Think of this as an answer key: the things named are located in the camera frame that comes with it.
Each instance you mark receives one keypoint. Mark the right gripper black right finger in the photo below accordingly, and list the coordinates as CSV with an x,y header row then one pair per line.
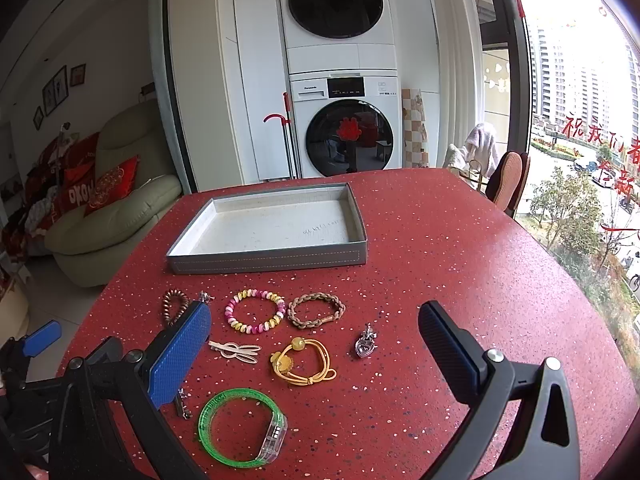
x,y
543,440

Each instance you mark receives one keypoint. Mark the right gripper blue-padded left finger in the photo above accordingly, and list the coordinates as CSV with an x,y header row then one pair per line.
x,y
142,381

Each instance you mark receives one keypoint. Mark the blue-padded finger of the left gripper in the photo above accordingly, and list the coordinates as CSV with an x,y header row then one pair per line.
x,y
41,339

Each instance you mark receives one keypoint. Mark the silver rhinestone hair clip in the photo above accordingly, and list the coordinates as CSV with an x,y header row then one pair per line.
x,y
180,405

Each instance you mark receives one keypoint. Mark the beige bow hair clip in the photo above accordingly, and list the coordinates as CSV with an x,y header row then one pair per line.
x,y
245,353

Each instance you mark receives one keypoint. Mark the green translucent bangle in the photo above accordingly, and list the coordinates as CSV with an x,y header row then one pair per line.
x,y
242,428

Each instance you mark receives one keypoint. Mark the silver charm pendant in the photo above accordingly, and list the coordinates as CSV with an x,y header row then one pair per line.
x,y
365,344

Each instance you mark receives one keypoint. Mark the pink heart bow brooch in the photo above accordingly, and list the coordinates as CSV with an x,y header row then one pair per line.
x,y
204,297

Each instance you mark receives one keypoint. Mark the grey jewelry tray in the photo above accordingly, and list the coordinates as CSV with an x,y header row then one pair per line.
x,y
305,227

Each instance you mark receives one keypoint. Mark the beige leather armchair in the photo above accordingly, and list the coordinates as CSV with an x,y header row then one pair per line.
x,y
136,184

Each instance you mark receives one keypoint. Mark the red embroidered cushion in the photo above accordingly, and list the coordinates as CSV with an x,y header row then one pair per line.
x,y
116,184

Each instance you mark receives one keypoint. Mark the red text cushion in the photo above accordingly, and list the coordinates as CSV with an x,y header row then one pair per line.
x,y
78,176

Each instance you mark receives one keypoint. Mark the brown wooden chair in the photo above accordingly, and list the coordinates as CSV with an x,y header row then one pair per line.
x,y
506,185

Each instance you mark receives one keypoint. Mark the white cloth on chair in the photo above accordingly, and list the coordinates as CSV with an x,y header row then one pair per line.
x,y
481,150

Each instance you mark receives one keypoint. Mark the checkered folded board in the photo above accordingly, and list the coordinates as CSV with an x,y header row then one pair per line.
x,y
415,133

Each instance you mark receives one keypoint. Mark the lower white washing machine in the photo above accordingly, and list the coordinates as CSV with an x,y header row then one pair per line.
x,y
346,122

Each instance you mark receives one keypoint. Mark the white curtain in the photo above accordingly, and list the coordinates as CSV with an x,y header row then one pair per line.
x,y
460,55

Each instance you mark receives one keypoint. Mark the upper white dryer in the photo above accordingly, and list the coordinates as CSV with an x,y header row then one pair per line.
x,y
330,35

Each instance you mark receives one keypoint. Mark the large framed wall picture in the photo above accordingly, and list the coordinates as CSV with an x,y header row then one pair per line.
x,y
55,91

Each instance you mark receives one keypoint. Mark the small framed wall picture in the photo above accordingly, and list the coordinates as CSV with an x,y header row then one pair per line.
x,y
78,75

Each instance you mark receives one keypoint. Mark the red handled mop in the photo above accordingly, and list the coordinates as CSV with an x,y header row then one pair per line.
x,y
285,123

